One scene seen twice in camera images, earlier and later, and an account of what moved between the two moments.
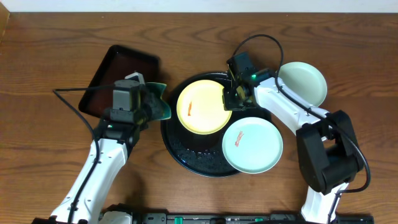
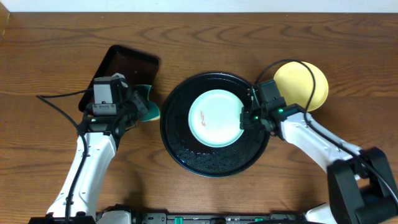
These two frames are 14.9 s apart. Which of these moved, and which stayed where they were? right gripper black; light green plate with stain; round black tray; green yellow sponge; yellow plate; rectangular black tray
Moved: right gripper black; green yellow sponge; light green plate with stain; yellow plate
Stayed: rectangular black tray; round black tray
